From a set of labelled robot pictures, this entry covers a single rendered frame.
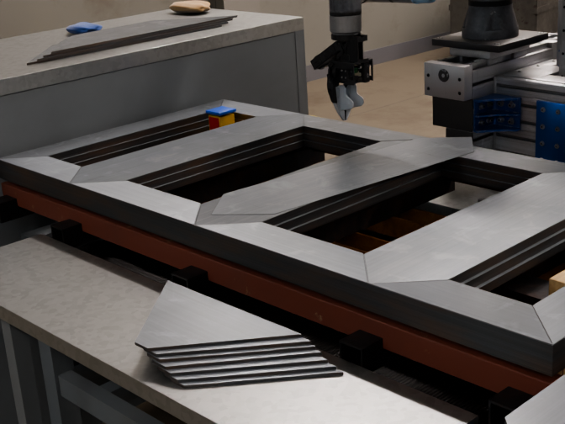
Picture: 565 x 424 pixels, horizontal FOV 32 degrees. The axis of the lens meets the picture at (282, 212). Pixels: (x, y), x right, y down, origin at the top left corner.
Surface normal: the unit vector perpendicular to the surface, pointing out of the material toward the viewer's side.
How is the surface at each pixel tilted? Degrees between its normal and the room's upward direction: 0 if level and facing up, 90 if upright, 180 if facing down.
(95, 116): 90
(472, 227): 0
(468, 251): 0
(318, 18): 90
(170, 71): 90
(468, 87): 90
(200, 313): 0
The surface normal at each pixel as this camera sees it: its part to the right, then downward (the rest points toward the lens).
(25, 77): 0.69, 0.20
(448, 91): -0.74, 0.26
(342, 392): -0.06, -0.94
